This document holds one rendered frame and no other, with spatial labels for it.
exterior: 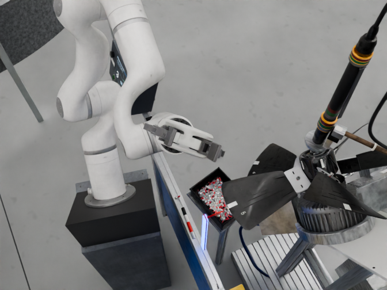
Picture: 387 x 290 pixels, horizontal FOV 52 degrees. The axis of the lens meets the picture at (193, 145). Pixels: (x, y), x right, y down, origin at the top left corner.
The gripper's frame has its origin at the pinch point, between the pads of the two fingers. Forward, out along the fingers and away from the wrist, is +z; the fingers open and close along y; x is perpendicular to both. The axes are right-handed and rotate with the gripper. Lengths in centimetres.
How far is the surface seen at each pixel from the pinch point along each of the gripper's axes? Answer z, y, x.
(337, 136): -27, 44, -14
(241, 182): -62, 38, 10
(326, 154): -50, 58, -10
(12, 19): -187, -76, -25
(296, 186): -53, 54, 4
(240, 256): -142, 90, 60
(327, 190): -32, 51, 1
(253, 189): -57, 41, 10
